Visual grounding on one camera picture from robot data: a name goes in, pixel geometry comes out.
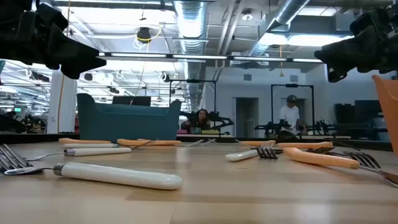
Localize black aluminium rig frame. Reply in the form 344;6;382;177
0;133;398;152

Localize person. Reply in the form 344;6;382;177
278;95;307;138
181;108;212;134

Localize orange plastic bin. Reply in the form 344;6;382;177
372;74;398;156

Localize dark teal plastic bin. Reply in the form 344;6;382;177
76;92;182;142

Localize silver spiral ventilation duct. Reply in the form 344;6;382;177
173;0;208;108

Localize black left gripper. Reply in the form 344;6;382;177
0;0;107;80

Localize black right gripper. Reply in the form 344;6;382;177
314;6;398;83

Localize black ceiling cable reel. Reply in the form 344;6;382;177
136;26;152;44

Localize black background rig frame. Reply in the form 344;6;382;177
169;79;234;138
254;83;336;138

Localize black equipment shelf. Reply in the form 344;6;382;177
334;99;389;141

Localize long linear ceiling light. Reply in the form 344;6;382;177
98;52;324;63

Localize white pillar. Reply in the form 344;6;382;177
46;70;78;134

